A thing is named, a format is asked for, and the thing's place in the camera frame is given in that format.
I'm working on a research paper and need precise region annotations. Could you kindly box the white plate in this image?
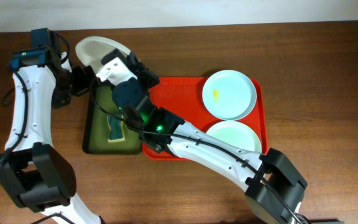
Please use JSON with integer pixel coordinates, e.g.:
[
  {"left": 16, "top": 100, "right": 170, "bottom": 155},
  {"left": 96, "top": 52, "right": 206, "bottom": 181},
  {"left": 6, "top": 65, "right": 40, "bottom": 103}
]
[{"left": 75, "top": 36, "right": 131, "bottom": 73}]

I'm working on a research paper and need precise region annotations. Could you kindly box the green and yellow sponge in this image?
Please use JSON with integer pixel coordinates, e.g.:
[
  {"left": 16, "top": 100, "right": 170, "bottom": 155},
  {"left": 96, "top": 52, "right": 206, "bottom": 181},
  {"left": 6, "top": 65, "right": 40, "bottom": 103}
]
[{"left": 107, "top": 114, "right": 126, "bottom": 143}]

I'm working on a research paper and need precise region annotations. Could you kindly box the light blue plate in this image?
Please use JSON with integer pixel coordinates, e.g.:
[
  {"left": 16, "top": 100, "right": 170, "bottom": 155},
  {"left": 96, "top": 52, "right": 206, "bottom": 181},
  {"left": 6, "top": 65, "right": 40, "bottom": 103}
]
[{"left": 201, "top": 70, "right": 257, "bottom": 121}]

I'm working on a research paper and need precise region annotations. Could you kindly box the pale green plate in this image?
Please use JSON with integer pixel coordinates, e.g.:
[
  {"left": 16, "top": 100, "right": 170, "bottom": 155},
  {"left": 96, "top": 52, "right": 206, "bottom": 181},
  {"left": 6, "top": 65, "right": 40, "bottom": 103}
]
[{"left": 206, "top": 121, "right": 262, "bottom": 153}]

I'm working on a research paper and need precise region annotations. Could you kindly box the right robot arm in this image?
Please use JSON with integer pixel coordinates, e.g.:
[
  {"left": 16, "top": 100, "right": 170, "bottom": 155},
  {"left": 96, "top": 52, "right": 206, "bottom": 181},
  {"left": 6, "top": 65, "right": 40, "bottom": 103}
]
[{"left": 96, "top": 49, "right": 309, "bottom": 223}]

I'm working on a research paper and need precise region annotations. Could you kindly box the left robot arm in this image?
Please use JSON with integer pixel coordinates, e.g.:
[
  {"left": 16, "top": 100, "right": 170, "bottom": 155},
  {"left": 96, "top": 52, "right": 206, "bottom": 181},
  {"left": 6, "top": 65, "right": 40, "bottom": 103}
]
[{"left": 0, "top": 28, "right": 104, "bottom": 224}]

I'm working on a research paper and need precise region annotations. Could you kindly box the red plastic tray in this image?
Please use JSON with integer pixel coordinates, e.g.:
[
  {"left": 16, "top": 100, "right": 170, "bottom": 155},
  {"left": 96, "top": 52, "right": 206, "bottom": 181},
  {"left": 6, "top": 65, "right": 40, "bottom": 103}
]
[{"left": 150, "top": 77, "right": 269, "bottom": 154}]

